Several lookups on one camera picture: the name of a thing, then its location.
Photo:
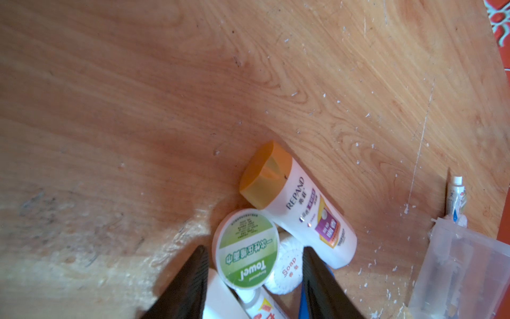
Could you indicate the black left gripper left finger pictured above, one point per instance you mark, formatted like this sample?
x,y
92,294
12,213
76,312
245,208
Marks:
x,y
186,294

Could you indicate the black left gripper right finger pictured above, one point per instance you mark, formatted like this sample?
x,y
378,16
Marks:
x,y
315,271

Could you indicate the small toothpaste tube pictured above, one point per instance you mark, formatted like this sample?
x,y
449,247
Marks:
x,y
259,304
456,201

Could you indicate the clear jar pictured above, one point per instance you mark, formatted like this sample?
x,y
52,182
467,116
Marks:
x,y
464,275

